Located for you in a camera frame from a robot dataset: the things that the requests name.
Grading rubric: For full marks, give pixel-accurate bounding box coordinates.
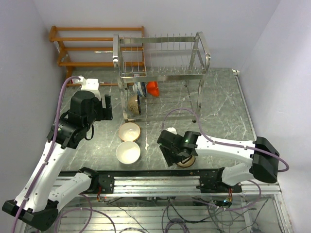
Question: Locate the beige interior dark bowl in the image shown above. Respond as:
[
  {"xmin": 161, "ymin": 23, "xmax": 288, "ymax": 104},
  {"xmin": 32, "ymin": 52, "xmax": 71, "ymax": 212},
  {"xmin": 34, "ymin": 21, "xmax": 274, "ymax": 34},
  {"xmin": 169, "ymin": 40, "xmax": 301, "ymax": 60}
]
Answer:
[{"xmin": 177, "ymin": 156, "xmax": 196, "ymax": 168}]

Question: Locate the black bowl beige flower exterior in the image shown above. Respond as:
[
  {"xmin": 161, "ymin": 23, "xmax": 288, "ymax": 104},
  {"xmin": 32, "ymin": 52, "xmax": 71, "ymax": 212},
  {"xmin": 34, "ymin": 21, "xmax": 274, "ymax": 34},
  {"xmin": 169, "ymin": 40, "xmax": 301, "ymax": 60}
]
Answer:
[{"xmin": 128, "ymin": 95, "xmax": 141, "ymax": 116}]

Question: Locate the blue floral bowl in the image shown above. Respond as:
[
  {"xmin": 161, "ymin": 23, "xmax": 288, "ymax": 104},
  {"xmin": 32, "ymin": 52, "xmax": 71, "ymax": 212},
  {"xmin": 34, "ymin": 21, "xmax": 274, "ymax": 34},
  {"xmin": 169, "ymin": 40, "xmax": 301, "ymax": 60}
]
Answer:
[{"xmin": 132, "ymin": 82, "xmax": 147, "ymax": 98}]

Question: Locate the orange plastic bowl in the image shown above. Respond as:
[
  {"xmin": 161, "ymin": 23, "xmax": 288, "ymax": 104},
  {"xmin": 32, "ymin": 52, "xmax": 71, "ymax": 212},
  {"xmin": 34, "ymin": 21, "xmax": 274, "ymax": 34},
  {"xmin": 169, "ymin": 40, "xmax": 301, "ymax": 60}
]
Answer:
[{"xmin": 146, "ymin": 81, "xmax": 160, "ymax": 97}]

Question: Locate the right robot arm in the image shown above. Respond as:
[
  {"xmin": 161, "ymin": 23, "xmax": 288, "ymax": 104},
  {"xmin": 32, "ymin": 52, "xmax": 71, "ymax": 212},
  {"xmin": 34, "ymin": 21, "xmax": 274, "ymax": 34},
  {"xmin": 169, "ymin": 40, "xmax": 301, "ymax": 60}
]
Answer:
[{"xmin": 157, "ymin": 130, "xmax": 279, "ymax": 193}]

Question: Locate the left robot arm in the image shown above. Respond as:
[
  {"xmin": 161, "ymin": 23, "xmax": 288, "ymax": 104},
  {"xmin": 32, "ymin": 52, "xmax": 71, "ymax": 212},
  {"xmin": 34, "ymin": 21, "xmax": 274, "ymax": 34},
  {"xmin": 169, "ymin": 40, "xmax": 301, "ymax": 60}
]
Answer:
[{"xmin": 2, "ymin": 91, "xmax": 113, "ymax": 231}]

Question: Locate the steel dish rack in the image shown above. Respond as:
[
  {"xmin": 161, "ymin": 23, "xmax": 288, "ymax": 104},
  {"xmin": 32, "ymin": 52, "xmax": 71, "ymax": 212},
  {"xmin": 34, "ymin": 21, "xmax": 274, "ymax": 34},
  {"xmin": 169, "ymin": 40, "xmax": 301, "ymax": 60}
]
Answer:
[{"xmin": 112, "ymin": 32, "xmax": 211, "ymax": 121}]

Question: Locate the wooden shelf rack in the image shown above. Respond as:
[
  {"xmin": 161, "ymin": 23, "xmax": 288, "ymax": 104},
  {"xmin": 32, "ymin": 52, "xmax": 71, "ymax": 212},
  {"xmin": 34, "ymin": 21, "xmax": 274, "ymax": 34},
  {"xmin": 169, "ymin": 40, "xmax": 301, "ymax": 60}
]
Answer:
[{"xmin": 49, "ymin": 25, "xmax": 145, "ymax": 78}]

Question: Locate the white bowl orange rim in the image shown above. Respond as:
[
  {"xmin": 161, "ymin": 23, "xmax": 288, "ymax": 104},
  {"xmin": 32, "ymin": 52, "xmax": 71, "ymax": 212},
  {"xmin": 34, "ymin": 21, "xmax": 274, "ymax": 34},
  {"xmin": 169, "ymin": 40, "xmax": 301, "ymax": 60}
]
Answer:
[{"xmin": 119, "ymin": 122, "xmax": 141, "ymax": 141}]

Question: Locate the plain white bowl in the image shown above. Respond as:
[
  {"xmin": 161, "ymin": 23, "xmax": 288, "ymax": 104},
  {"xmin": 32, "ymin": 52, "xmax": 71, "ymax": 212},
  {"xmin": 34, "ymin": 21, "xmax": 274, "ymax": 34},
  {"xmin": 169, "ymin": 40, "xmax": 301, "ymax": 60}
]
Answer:
[{"xmin": 116, "ymin": 141, "xmax": 140, "ymax": 165}]

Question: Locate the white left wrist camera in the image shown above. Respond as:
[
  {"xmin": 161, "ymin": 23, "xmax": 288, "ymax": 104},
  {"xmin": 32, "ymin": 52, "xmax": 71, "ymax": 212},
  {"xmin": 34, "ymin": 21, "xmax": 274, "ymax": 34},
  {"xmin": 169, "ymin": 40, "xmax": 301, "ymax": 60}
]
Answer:
[{"xmin": 76, "ymin": 76, "xmax": 102, "ymax": 100}]

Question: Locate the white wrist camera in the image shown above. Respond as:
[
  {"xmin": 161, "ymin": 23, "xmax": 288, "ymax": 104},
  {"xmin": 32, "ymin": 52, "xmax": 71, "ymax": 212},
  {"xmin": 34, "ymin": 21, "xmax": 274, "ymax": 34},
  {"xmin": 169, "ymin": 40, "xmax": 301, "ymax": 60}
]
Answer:
[
  {"xmin": 166, "ymin": 127, "xmax": 177, "ymax": 134},
  {"xmin": 76, "ymin": 76, "xmax": 102, "ymax": 100}
]

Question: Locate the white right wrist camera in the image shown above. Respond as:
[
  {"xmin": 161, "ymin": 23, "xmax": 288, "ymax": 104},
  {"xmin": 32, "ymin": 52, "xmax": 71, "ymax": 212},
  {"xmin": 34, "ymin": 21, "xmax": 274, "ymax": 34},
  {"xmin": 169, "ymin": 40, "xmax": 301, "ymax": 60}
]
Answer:
[{"xmin": 166, "ymin": 127, "xmax": 177, "ymax": 134}]

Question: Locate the aluminium rail beam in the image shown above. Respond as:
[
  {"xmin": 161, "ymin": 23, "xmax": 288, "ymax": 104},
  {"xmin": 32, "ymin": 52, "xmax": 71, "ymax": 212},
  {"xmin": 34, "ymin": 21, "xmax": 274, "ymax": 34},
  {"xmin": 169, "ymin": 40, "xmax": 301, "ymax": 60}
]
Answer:
[{"xmin": 52, "ymin": 175, "xmax": 282, "ymax": 197}]

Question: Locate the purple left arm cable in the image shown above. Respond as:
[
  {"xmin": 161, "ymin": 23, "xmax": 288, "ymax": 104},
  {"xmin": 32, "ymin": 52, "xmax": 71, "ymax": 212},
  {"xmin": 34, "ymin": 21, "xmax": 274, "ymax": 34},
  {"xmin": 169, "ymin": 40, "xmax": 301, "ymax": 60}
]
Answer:
[{"xmin": 11, "ymin": 76, "xmax": 82, "ymax": 233}]

